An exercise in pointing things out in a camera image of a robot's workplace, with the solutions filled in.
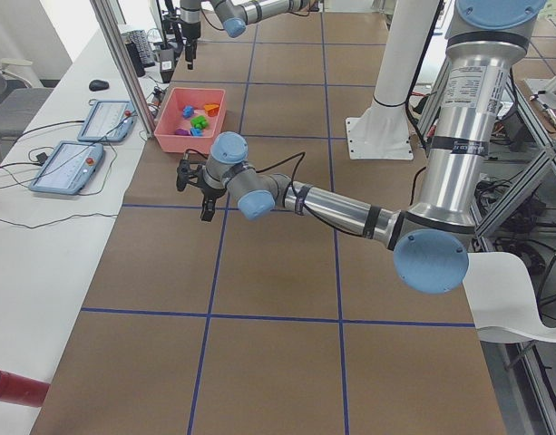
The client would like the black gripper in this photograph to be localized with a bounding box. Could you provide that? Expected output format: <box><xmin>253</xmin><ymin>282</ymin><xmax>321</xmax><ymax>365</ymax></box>
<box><xmin>162</xmin><ymin>12</ymin><xmax>201</xmax><ymax>71</ymax></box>
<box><xmin>176</xmin><ymin>152</ymin><xmax>226</xmax><ymax>222</ymax></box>

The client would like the small blue toy block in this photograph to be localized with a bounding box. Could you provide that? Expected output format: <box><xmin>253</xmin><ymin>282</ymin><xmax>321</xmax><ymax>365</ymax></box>
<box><xmin>182</xmin><ymin>105</ymin><xmax>194</xmax><ymax>119</ymax></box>

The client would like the green toy block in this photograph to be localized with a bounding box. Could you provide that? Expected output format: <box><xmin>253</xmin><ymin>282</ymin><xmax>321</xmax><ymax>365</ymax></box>
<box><xmin>190</xmin><ymin>115</ymin><xmax>210</xmax><ymax>130</ymax></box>

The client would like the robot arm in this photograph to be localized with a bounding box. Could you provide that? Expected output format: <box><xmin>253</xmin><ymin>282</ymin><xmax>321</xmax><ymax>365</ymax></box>
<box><xmin>164</xmin><ymin>0</ymin><xmax>316</xmax><ymax>70</ymax></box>
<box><xmin>176</xmin><ymin>1</ymin><xmax>544</xmax><ymax>294</ymax></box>

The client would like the pink plastic box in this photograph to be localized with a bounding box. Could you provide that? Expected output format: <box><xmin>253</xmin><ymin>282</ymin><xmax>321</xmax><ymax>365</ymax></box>
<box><xmin>154</xmin><ymin>87</ymin><xmax>226</xmax><ymax>154</ymax></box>

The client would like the black keyboard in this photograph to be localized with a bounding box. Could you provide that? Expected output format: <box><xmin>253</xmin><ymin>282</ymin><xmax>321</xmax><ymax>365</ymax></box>
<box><xmin>122</xmin><ymin>30</ymin><xmax>155</xmax><ymax>77</ymax></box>

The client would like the orange toy block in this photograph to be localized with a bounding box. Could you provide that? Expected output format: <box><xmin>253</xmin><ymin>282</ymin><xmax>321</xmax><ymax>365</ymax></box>
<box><xmin>203</xmin><ymin>103</ymin><xmax>220</xmax><ymax>117</ymax></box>

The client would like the black computer mouse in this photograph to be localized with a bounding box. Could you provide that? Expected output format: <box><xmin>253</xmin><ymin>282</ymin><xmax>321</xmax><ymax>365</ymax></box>
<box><xmin>88</xmin><ymin>79</ymin><xmax>110</xmax><ymax>92</ymax></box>

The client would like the far teach pendant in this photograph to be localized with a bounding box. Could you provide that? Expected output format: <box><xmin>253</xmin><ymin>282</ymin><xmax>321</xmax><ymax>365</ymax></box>
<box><xmin>77</xmin><ymin>100</ymin><xmax>136</xmax><ymax>142</ymax></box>

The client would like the teach pendant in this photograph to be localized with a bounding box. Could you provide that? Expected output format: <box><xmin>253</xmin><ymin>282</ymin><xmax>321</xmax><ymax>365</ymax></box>
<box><xmin>28</xmin><ymin>140</ymin><xmax>104</xmax><ymax>196</ymax></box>
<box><xmin>77</xmin><ymin>100</ymin><xmax>136</xmax><ymax>142</ymax></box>

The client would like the near teach pendant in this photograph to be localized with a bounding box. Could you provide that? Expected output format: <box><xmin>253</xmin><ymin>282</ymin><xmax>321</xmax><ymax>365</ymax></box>
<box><xmin>28</xmin><ymin>140</ymin><xmax>104</xmax><ymax>196</ymax></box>

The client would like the red cylinder bottle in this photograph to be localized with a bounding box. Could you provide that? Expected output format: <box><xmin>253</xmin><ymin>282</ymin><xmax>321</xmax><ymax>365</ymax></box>
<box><xmin>0</xmin><ymin>370</ymin><xmax>50</xmax><ymax>408</ymax></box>

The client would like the white chair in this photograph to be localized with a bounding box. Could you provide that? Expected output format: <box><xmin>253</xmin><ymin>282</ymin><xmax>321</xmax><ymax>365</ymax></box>
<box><xmin>463</xmin><ymin>252</ymin><xmax>556</xmax><ymax>343</ymax></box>

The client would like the aluminium frame post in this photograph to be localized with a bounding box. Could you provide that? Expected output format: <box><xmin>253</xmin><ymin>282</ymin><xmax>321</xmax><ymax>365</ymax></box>
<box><xmin>90</xmin><ymin>0</ymin><xmax>156</xmax><ymax>138</ymax></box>

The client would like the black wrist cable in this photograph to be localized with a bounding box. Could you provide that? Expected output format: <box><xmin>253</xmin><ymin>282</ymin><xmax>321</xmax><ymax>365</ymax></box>
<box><xmin>254</xmin><ymin>151</ymin><xmax>365</xmax><ymax>237</ymax></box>

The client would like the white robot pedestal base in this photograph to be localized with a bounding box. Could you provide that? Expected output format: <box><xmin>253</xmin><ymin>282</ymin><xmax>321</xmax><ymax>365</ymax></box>
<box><xmin>346</xmin><ymin>0</ymin><xmax>441</xmax><ymax>160</ymax></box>

